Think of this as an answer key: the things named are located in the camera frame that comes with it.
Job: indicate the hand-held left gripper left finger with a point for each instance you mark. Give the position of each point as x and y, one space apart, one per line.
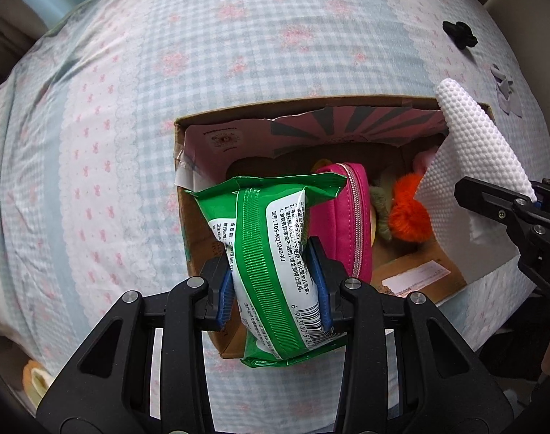
225 300

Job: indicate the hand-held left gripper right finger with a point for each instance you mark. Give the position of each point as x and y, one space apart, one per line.
321 289

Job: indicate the white paper towel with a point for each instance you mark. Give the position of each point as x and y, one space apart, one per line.
473 144

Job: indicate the green wet wipes packet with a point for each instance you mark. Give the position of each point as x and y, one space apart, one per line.
256 235

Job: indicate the pink zipper pouch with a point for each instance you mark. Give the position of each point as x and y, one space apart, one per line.
342 217

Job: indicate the orange fluffy pom-pom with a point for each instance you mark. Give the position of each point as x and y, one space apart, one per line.
406 217

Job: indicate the green yellow hair scrunchie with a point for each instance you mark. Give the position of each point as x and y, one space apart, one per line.
381 203

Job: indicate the round yellow powder puff case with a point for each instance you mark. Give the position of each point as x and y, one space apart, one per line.
323 163

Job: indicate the printed cardboard box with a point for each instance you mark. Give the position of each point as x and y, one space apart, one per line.
220 140

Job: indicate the black plastic clip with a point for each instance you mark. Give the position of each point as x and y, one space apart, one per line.
455 29

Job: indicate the yellow slipper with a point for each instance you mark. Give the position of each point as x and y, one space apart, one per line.
36 382

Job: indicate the checked floral bedsheet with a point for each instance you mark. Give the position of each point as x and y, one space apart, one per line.
121 99

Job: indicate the light blue window cloth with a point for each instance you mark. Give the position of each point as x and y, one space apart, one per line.
44 9

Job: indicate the beige curtain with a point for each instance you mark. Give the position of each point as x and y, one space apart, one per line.
8 31

